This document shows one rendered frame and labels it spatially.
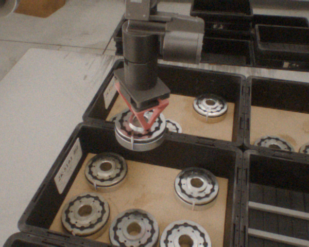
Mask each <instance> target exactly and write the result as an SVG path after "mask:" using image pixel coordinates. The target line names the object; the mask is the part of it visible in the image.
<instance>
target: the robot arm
mask: <svg viewBox="0 0 309 247"><path fill-rule="evenodd" d="M160 1H161V0H122V2H123V4H124V6H125V19H127V20H128V21H126V22H125V23H123V25H122V32H123V49H124V66H125V67H124V68H120V69H117V70H115V71H114V78H117V79H118V81H119V83H116V84H115V87H116V89H117V90H118V92H119V93H120V95H121V97H122V98H123V100H124V101H125V102H126V104H127V105H128V107H129V109H130V110H131V112H132V113H134V114H135V116H136V117H137V119H138V121H139V122H140V124H141V125H142V127H143V129H144V130H147V129H150V128H151V127H152V125H153V124H154V122H155V120H156V119H157V117H158V116H159V115H160V114H161V113H162V111H163V110H164V109H165V108H166V107H167V106H168V105H169V100H168V98H170V89H169V88H168V87H167V86H166V85H165V84H164V83H163V82H162V80H161V79H160V78H159V77H158V45H159V35H160V36H161V39H160V54H161V55H163V61H170V62H179V63H188V64H197V65H199V62H200V59H201V57H200V55H201V50H202V45H203V43H202V41H203V36H204V21H203V19H201V18H198V17H197V16H196V17H193V16H187V15H182V14H179V13H174V12H163V11H157V7H158V3H159V2H160ZM152 109H154V111H153V114H152V116H151V118H150V120H149V122H148V123H146V121H145V119H144V117H143V115H144V113H145V112H147V111H149V110H152Z"/></svg>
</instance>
